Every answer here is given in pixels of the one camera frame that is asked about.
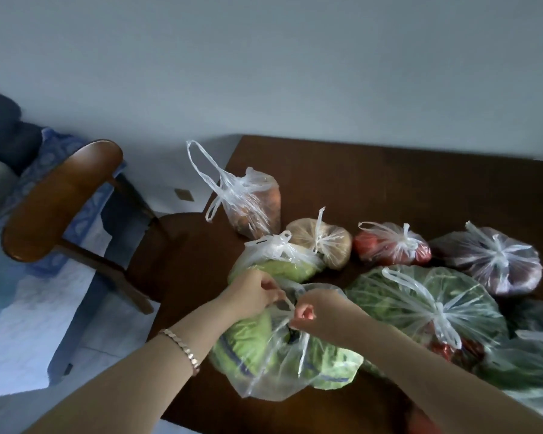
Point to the person's left hand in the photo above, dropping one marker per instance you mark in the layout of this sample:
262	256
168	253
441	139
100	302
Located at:
249	294

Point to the person's right hand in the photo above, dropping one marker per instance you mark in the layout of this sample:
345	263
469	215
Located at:
332	314

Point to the person's right thumb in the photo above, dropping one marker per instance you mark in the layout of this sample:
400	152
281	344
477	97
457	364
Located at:
304	312

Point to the person's left thumb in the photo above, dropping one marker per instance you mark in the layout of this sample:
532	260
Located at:
274	301

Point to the clear plastic bag of cabbage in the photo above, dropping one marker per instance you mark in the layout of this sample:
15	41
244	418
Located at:
271	357

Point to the person's left forearm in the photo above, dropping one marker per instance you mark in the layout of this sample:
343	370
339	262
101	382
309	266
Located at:
131	379

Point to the person's right forearm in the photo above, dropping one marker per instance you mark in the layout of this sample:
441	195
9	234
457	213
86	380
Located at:
448	386

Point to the tied bag of pale cabbage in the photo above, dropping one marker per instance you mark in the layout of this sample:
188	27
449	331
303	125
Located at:
280	264

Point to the green cabbage head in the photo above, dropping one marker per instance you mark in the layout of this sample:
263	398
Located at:
244	343

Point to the plastic bag of brown potatoes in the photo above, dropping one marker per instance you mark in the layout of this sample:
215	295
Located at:
330	241

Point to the plastic bag of carrots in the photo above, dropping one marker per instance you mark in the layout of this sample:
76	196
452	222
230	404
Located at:
253	205

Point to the plastic bag of red tomatoes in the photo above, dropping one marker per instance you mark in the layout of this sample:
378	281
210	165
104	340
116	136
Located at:
380	246

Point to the large bag of leafy greens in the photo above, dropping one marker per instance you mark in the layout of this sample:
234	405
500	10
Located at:
407	293

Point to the plastic bag of purple onions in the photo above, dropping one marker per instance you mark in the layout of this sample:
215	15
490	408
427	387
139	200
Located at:
493	262

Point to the plastic bag of dark greens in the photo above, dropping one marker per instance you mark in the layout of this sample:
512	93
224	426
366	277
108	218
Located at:
529	352

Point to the brown wooden chair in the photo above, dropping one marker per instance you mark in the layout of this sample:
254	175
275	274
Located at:
54	203

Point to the blue patterned bed sheet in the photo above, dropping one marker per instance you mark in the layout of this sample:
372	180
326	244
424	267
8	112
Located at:
22	302

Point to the dark blue pillow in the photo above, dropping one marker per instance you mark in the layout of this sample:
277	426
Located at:
7	131

